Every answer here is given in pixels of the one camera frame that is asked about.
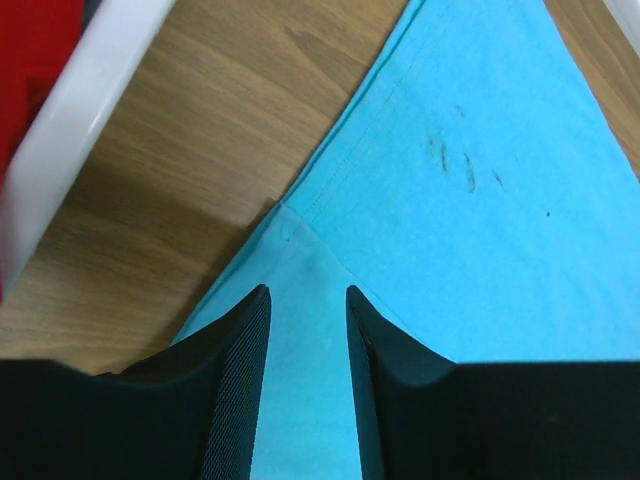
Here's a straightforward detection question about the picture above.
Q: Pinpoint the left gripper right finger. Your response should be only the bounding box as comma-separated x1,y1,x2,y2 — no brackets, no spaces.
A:
346,286,639,479

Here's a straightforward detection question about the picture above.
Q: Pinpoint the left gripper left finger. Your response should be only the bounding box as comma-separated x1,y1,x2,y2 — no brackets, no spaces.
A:
1,285,271,479

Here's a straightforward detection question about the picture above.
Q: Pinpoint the cyan t shirt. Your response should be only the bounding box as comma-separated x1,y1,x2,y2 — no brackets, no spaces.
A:
181,1,639,479

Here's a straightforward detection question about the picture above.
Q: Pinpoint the white plastic laundry basket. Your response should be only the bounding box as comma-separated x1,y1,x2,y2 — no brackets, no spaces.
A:
1,1,173,298

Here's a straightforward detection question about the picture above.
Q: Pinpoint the red t shirt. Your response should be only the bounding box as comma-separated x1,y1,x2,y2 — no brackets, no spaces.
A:
1,0,85,172

